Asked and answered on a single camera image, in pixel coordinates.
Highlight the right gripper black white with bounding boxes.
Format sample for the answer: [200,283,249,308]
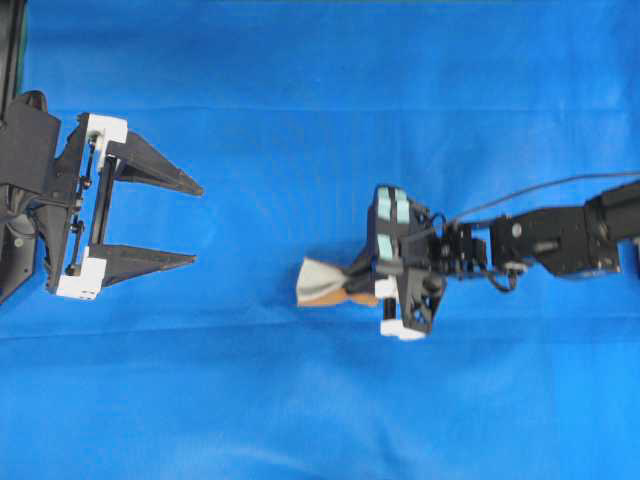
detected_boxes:
[344,199,489,342]

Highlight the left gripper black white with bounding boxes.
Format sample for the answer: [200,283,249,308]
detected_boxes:
[42,113,204,300]

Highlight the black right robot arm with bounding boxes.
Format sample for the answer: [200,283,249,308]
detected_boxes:
[343,182,639,338]

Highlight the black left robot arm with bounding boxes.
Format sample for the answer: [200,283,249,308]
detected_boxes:
[1,1,203,300]

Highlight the blue table cloth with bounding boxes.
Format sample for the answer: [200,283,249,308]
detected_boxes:
[1,1,639,479]

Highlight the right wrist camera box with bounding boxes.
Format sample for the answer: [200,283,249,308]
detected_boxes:
[367,185,412,275]

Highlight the thin grey cable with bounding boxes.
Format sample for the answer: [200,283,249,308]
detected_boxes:
[444,171,640,224]

